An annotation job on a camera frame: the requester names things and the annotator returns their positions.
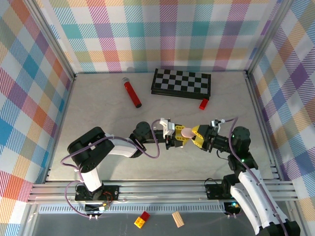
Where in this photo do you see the pink earbud charging case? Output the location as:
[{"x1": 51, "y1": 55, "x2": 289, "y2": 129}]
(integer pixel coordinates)
[{"x1": 181, "y1": 127, "x2": 194, "y2": 139}]

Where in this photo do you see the red toy microphone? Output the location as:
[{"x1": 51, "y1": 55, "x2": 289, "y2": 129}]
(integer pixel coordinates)
[{"x1": 122, "y1": 77, "x2": 143, "y2": 109}]

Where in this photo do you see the folded black chess board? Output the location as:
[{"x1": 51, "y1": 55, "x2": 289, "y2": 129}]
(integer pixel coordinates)
[{"x1": 150, "y1": 68, "x2": 211, "y2": 100}]

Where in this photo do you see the small black connector box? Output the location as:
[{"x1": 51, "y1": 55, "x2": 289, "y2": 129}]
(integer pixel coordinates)
[
  {"x1": 225, "y1": 201, "x2": 242, "y2": 214},
  {"x1": 84, "y1": 203, "x2": 110, "y2": 214}
]

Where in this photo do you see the wooden block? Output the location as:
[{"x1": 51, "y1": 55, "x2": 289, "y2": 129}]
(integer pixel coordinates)
[{"x1": 171, "y1": 211, "x2": 185, "y2": 228}]

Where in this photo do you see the yellow toy brick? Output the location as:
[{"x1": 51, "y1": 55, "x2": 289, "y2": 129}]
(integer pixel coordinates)
[{"x1": 133, "y1": 216, "x2": 146, "y2": 229}]

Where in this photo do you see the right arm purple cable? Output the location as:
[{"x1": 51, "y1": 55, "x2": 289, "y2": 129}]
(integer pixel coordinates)
[{"x1": 224, "y1": 117, "x2": 288, "y2": 236}]

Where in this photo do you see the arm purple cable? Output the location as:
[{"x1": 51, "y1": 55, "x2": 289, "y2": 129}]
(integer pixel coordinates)
[
  {"x1": 61, "y1": 119, "x2": 163, "y2": 218},
  {"x1": 224, "y1": 117, "x2": 288, "y2": 236}
]

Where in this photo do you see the aluminium table side rail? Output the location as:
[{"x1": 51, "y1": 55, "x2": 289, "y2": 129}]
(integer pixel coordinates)
[
  {"x1": 44, "y1": 73, "x2": 77, "y2": 184},
  {"x1": 244, "y1": 70, "x2": 283, "y2": 181}
]

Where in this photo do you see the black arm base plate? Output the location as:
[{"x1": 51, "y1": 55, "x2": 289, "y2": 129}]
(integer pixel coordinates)
[
  {"x1": 74, "y1": 185, "x2": 121, "y2": 202},
  {"x1": 205, "y1": 183, "x2": 237, "y2": 200}
]

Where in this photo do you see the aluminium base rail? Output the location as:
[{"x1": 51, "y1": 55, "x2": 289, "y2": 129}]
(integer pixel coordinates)
[{"x1": 27, "y1": 180, "x2": 300, "y2": 205}]

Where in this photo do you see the slotted metal cable duct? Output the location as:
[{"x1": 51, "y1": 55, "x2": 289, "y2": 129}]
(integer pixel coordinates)
[{"x1": 38, "y1": 205, "x2": 228, "y2": 214}]

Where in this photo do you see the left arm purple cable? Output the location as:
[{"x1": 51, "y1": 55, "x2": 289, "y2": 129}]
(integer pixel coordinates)
[{"x1": 61, "y1": 119, "x2": 163, "y2": 218}]

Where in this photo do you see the aluminium frame post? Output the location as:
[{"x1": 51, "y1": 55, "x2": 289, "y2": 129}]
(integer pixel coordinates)
[
  {"x1": 24, "y1": 0, "x2": 77, "y2": 82},
  {"x1": 245, "y1": 0, "x2": 296, "y2": 77}
]

